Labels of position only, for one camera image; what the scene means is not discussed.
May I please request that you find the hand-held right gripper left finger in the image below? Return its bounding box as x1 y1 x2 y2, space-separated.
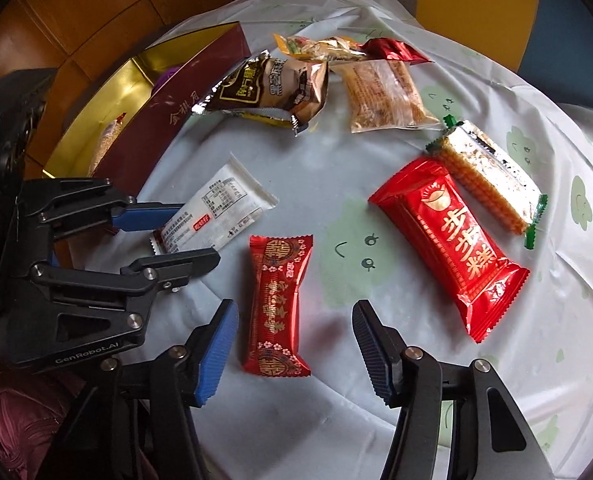
36 299 240 480

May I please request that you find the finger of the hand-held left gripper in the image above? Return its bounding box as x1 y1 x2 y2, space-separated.
19 176 187 234
29 247 222 345

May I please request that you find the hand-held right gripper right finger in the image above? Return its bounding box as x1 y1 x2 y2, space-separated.
351 299 559 480

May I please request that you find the white snack packet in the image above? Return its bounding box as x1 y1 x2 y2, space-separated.
149 155 280 256

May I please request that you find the small red gold-patterned packet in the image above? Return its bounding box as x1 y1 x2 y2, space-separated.
241 234 314 377

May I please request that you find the gold tin box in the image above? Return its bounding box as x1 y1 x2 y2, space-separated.
44 21 252 196

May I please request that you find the large red snack packet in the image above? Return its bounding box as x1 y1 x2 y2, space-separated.
367 156 531 345

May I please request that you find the brown and gold snack packet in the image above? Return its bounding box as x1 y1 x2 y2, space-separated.
204 50 329 137

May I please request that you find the orange nut packet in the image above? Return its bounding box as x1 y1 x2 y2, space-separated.
272 34 372 63

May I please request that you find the clear packet of sesame brittle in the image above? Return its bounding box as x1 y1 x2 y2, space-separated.
87 112 127 176

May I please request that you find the dark red cloth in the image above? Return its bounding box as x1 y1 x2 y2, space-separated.
0 340 157 480

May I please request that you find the white printed tablecloth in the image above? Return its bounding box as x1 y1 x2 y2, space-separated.
84 0 593 480

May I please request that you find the wooden cabinet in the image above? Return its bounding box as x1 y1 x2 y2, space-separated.
0 0 302 181

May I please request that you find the green-edged rice cracker packet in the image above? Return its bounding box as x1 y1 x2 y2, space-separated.
426 115 548 251

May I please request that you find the clear packet of brown snack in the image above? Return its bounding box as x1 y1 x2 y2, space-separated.
336 59 442 135

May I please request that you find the dark red foil packet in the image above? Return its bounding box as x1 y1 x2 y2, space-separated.
361 37 432 66

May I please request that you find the grey yellow blue sofa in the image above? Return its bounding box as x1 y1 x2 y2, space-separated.
321 0 593 116

